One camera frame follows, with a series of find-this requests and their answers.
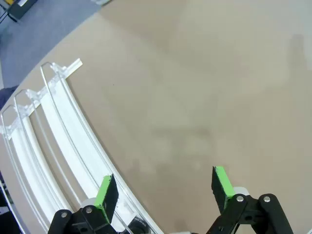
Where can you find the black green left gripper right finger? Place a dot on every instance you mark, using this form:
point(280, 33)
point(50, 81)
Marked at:
point(221, 187)

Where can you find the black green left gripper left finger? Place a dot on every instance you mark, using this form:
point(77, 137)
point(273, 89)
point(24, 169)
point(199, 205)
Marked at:
point(108, 195)

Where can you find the clear white can dispenser rack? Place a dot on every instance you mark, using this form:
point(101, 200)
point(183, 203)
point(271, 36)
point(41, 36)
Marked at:
point(61, 126)

